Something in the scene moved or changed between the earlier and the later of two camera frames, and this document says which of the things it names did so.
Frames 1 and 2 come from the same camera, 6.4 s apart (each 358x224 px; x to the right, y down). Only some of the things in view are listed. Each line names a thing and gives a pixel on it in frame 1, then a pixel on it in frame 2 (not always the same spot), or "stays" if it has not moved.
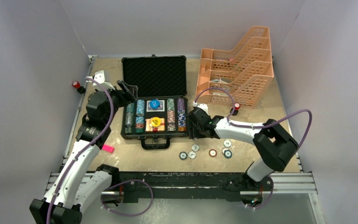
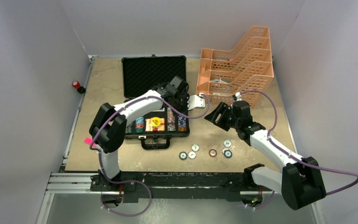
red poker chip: (212, 153) stays
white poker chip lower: (192, 155) stays
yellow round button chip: (155, 122) stays
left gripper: (126, 94) -> (185, 98)
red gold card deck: (149, 128) stays
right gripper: (193, 132) -> (223, 109)
